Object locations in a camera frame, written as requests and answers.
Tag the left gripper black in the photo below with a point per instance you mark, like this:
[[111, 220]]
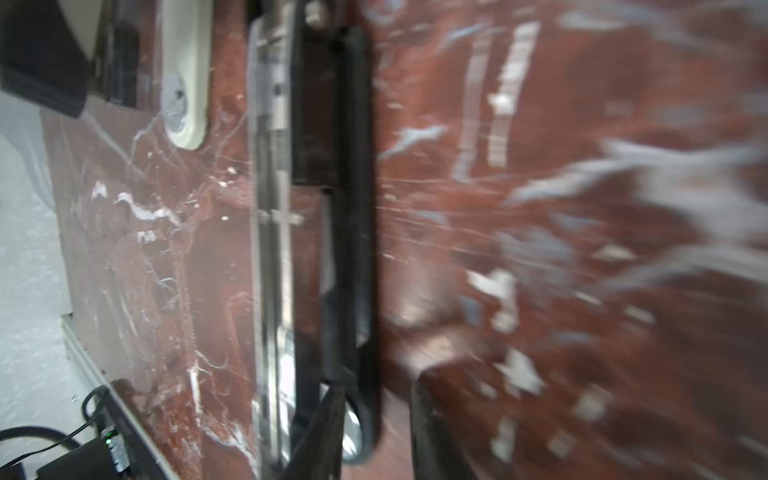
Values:
[[49, 52]]

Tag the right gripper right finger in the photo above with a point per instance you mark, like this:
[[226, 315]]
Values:
[[435, 452]]

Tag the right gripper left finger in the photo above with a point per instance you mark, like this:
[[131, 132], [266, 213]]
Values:
[[319, 454]]

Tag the black stapler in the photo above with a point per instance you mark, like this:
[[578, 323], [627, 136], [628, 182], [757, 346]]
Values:
[[312, 224]]

